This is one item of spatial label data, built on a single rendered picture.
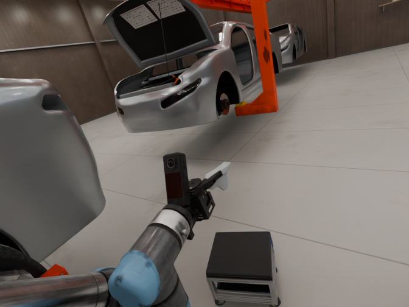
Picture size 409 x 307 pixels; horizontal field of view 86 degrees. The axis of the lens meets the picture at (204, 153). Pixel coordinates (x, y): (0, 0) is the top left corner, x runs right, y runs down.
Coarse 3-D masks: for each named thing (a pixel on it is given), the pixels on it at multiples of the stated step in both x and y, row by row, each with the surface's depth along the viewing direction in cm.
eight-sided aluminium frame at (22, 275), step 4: (0, 272) 76; (4, 272) 76; (8, 272) 77; (12, 272) 78; (16, 272) 78; (20, 272) 79; (24, 272) 79; (28, 272) 80; (0, 276) 73; (4, 276) 73; (8, 276) 74; (12, 276) 75; (16, 276) 76; (20, 276) 76; (24, 276) 77; (28, 276) 78; (0, 280) 72; (4, 280) 73; (8, 280) 74; (12, 280) 76
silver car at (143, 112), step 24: (216, 24) 382; (240, 24) 412; (216, 48) 322; (240, 48) 662; (144, 72) 409; (168, 72) 277; (192, 72) 268; (216, 72) 287; (240, 72) 547; (120, 96) 327; (144, 96) 288; (168, 96) 272; (192, 96) 271; (216, 96) 351; (240, 96) 356; (120, 120) 342; (144, 120) 299; (168, 120) 285; (192, 120) 284
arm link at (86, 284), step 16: (96, 272) 41; (112, 272) 43; (0, 288) 27; (16, 288) 29; (32, 288) 30; (48, 288) 32; (64, 288) 33; (80, 288) 35; (96, 288) 38; (0, 304) 26; (16, 304) 27; (32, 304) 29; (48, 304) 30; (64, 304) 32; (80, 304) 34; (96, 304) 37; (112, 304) 40
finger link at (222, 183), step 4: (220, 164) 55; (224, 164) 54; (228, 164) 55; (216, 168) 54; (220, 168) 53; (224, 168) 53; (228, 168) 54; (208, 172) 53; (212, 172) 52; (224, 172) 53; (204, 176) 52; (208, 176) 51; (224, 176) 54; (220, 180) 53; (224, 180) 54; (216, 184) 53; (220, 184) 53; (224, 184) 54; (212, 188) 52; (220, 188) 54; (224, 188) 54
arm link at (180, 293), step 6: (180, 282) 39; (174, 288) 36; (180, 288) 38; (174, 294) 36; (180, 294) 37; (186, 294) 41; (168, 300) 35; (174, 300) 36; (180, 300) 37; (186, 300) 39; (150, 306) 34; (156, 306) 34; (162, 306) 35; (168, 306) 35; (174, 306) 36; (180, 306) 37; (186, 306) 39
